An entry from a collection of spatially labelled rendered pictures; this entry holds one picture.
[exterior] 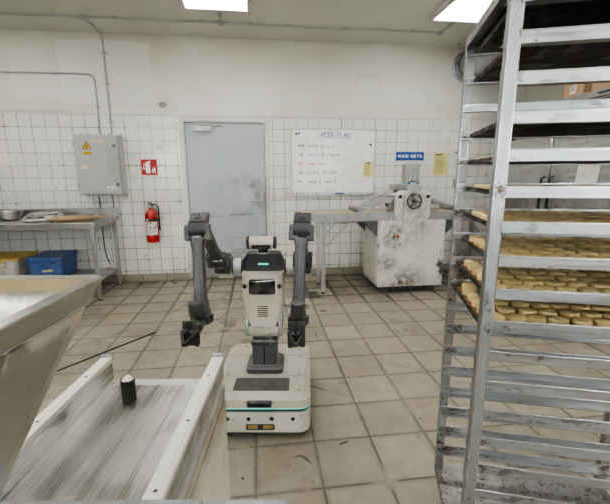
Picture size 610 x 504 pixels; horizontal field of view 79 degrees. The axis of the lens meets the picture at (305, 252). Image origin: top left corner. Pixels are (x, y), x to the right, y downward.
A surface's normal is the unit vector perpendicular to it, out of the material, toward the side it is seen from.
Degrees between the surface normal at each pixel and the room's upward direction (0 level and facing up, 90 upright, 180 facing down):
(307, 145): 90
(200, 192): 90
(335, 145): 90
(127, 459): 0
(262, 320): 90
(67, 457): 0
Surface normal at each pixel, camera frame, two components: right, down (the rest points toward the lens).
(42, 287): 0.01, 0.20
